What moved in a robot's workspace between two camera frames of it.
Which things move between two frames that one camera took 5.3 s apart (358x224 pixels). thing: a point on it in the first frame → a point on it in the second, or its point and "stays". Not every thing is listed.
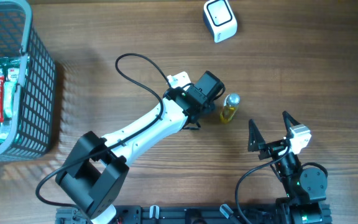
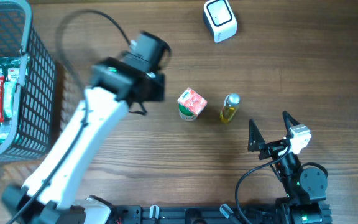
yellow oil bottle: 231,101 stays
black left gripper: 206,108 → 158,93
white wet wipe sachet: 9,94 stays
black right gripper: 256,141 stays
